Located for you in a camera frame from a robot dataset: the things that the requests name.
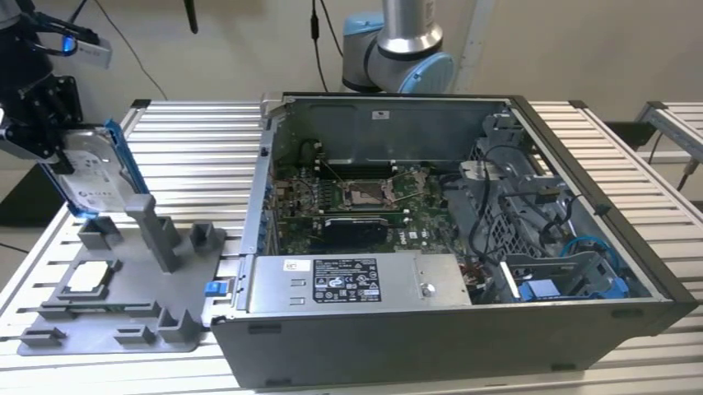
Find hard disk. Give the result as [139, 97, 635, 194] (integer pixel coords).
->
[53, 118, 151, 219]

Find disk bay with blue rails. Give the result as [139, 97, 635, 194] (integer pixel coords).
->
[496, 250, 632, 304]

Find black stand with base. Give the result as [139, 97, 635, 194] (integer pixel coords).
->
[0, 164, 76, 227]

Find black hanging rod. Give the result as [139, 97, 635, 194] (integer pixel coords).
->
[183, 0, 200, 35]

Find silver CPU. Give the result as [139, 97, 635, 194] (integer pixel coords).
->
[61, 261, 117, 294]

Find grey parts rack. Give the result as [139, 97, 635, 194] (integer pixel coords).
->
[16, 195, 227, 357]

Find thin locking lever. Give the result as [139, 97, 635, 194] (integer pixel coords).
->
[323, 160, 348, 183]

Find black RAM slots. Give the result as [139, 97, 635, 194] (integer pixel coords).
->
[317, 158, 397, 181]

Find CPU socket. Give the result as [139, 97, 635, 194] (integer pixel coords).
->
[343, 179, 396, 207]

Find black graphics card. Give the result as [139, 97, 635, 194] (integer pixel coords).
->
[317, 217, 391, 252]

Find metal socket cover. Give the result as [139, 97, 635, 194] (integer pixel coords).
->
[383, 166, 429, 202]

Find green motherboard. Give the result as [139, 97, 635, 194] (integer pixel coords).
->
[271, 164, 468, 254]

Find silver power supply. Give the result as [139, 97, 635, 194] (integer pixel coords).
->
[244, 253, 473, 314]

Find open dark PC case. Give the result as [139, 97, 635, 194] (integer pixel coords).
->
[211, 91, 700, 390]

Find grey metal drive cage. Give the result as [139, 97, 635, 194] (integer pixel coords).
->
[444, 135, 605, 264]

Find black box under table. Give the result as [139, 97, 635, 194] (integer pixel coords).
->
[607, 121, 657, 153]

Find slatted metal side table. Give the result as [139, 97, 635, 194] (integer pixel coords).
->
[636, 100, 703, 165]

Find small white camera blue light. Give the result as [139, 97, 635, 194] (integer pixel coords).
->
[32, 12, 115, 69]

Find thin black wall wire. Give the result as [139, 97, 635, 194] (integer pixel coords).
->
[93, 0, 169, 100]

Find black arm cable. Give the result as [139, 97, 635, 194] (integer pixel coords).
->
[309, 0, 332, 92]

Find long black wire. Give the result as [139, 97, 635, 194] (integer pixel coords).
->
[465, 143, 528, 264]

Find short black wire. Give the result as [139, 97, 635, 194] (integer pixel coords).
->
[540, 193, 597, 248]

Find blue wire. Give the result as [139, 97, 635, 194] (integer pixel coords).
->
[563, 233, 631, 285]

